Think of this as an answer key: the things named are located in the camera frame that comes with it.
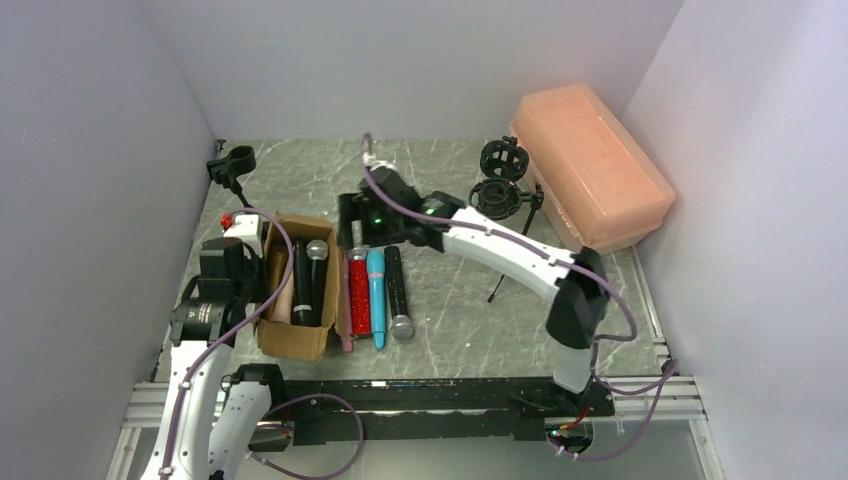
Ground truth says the blue microphone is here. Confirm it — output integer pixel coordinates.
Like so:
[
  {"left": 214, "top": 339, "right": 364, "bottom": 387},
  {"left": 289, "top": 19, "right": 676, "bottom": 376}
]
[{"left": 366, "top": 249, "right": 388, "bottom": 351}]

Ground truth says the cardboard box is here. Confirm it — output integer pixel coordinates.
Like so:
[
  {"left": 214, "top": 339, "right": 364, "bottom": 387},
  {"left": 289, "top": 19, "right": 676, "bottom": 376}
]
[{"left": 254, "top": 214, "right": 348, "bottom": 361}]

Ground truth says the red glitter microphone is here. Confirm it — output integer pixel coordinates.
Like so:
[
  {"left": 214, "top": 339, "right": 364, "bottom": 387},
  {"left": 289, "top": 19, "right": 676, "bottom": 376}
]
[{"left": 348, "top": 247, "right": 372, "bottom": 338}]

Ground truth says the black clip round-base stand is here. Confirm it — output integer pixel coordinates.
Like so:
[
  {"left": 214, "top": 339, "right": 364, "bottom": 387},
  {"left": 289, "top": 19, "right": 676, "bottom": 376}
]
[{"left": 206, "top": 145, "right": 257, "bottom": 208}]

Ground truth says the black glitter microphone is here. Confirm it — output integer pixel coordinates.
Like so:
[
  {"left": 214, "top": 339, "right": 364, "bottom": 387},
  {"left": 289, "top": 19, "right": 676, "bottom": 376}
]
[{"left": 383, "top": 245, "right": 415, "bottom": 341}]

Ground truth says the pink microphone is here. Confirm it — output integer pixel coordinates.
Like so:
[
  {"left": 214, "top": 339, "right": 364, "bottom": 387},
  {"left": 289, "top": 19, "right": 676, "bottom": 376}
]
[{"left": 337, "top": 254, "right": 354, "bottom": 353}]

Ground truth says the black tripod shock-mount stand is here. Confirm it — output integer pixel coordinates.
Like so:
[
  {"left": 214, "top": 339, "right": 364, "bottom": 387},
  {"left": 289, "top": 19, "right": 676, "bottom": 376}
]
[{"left": 468, "top": 177, "right": 551, "bottom": 305}]

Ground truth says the black shock-mount round-base stand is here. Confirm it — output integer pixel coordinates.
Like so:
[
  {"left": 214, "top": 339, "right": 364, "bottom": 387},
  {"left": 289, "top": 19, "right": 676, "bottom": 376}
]
[{"left": 479, "top": 136, "right": 529, "bottom": 182}]

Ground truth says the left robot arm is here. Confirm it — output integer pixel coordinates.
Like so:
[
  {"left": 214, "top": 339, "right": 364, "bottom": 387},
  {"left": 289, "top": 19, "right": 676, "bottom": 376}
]
[{"left": 142, "top": 237, "right": 282, "bottom": 479}]

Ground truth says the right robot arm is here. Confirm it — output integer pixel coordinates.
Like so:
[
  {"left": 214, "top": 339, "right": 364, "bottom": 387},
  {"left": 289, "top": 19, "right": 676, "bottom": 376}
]
[{"left": 337, "top": 166, "right": 611, "bottom": 394}]

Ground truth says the black silver-head microphone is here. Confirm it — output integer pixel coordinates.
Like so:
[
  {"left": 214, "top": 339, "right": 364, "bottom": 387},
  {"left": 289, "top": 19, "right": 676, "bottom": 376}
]
[{"left": 307, "top": 239, "right": 329, "bottom": 327}]

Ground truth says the purple glitter microphone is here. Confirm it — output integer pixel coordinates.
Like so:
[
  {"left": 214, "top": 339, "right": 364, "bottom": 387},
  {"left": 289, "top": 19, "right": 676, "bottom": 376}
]
[{"left": 291, "top": 239, "right": 313, "bottom": 327}]

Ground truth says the orange plastic storage box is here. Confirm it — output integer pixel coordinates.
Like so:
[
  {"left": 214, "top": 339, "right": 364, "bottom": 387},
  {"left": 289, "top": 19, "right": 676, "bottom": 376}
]
[{"left": 510, "top": 83, "right": 676, "bottom": 254}]

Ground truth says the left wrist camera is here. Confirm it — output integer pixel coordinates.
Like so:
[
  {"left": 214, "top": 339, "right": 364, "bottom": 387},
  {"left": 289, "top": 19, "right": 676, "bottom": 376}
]
[{"left": 220, "top": 213, "right": 266, "bottom": 258}]

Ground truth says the aluminium rail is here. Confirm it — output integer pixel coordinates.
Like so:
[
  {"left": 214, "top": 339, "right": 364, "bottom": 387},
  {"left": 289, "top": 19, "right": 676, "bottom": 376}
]
[{"left": 106, "top": 376, "right": 726, "bottom": 479}]

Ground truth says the black base frame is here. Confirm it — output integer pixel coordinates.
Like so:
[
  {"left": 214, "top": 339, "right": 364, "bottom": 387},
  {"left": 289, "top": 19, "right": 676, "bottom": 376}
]
[{"left": 263, "top": 377, "right": 615, "bottom": 446}]

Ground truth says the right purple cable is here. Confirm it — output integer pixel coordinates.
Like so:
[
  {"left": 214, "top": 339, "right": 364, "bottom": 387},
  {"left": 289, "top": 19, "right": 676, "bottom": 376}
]
[{"left": 359, "top": 132, "right": 680, "bottom": 464}]

